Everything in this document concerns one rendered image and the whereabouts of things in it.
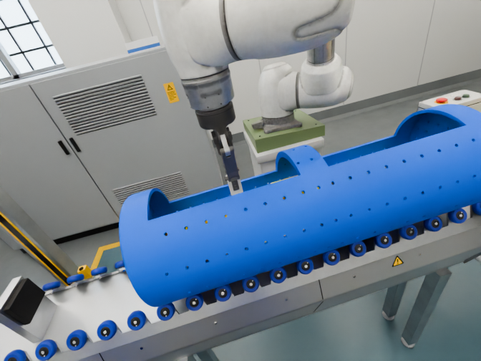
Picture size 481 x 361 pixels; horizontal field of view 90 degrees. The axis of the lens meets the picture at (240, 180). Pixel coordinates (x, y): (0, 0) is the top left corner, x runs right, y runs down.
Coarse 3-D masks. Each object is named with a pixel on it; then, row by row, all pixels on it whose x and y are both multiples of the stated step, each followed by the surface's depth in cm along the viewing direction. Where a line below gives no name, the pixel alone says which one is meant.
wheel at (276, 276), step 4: (280, 268) 62; (272, 272) 62; (276, 272) 62; (280, 272) 62; (284, 272) 62; (272, 276) 62; (276, 276) 62; (280, 276) 62; (284, 276) 62; (272, 280) 62; (276, 280) 62; (280, 280) 62; (284, 280) 62
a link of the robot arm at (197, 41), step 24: (168, 0) 33; (192, 0) 33; (216, 0) 32; (168, 24) 35; (192, 24) 34; (216, 24) 33; (168, 48) 38; (192, 48) 36; (216, 48) 36; (192, 72) 39; (216, 72) 40
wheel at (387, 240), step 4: (376, 236) 64; (380, 236) 64; (384, 236) 64; (388, 236) 64; (376, 240) 64; (380, 240) 64; (384, 240) 64; (388, 240) 64; (376, 244) 64; (380, 244) 64; (384, 244) 64; (388, 244) 64; (384, 248) 64
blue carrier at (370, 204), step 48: (384, 144) 78; (432, 144) 53; (480, 144) 53; (144, 192) 58; (288, 192) 51; (336, 192) 51; (384, 192) 51; (432, 192) 53; (480, 192) 56; (144, 240) 48; (192, 240) 49; (240, 240) 49; (288, 240) 51; (336, 240) 54; (144, 288) 49; (192, 288) 52
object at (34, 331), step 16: (16, 288) 62; (32, 288) 64; (0, 304) 58; (16, 304) 59; (32, 304) 63; (48, 304) 70; (0, 320) 57; (16, 320) 59; (32, 320) 63; (48, 320) 68; (32, 336) 63
